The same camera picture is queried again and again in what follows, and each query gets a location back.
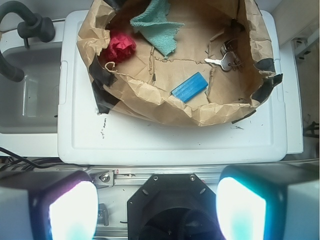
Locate white plastic bin lid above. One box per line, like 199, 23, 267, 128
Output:
57, 10, 288, 166

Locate silver key bunch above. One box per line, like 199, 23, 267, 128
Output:
204, 38, 244, 72

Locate teal woven cloth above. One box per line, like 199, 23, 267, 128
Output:
129, 0, 184, 58

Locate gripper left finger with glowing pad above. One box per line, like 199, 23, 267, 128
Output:
0, 170, 99, 240

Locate black cables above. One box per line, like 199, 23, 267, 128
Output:
0, 146, 88, 172

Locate black octagonal mount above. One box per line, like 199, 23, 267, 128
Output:
127, 173, 225, 240

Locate blue rectangular block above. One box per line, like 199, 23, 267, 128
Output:
171, 72, 209, 103

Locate aluminium rail with bracket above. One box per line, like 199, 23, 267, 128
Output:
87, 165, 225, 186

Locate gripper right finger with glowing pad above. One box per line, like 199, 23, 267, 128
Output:
216, 164, 320, 240

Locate white sink basin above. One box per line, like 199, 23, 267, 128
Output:
0, 42, 62, 134

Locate red crumpled paper ball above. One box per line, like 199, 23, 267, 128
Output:
103, 30, 137, 64

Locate brown paper bag tray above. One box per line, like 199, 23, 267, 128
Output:
77, 0, 283, 127

